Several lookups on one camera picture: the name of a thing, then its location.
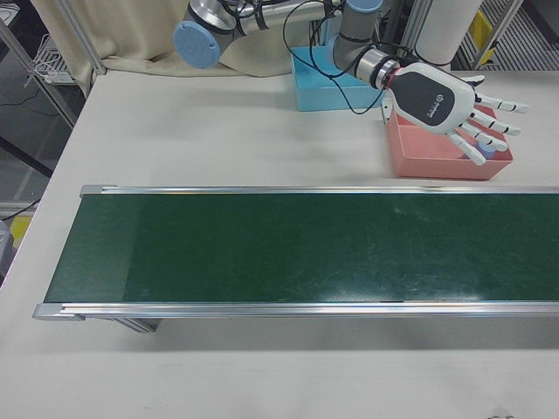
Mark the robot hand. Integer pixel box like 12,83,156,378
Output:
386,62,530,167

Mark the pink plastic box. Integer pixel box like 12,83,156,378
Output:
387,102,514,181

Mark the blue plastic box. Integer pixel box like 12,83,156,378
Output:
290,45,390,113

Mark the white round column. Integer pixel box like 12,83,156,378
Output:
390,0,484,104

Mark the green conveyor belt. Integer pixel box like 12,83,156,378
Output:
32,182,559,335

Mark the beige curtain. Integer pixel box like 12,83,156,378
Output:
28,0,315,79

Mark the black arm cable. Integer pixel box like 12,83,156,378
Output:
282,0,420,115

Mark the slanted aluminium frame post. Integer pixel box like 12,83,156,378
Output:
60,0,108,76

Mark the white wire rack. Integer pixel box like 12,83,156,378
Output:
25,33,73,84

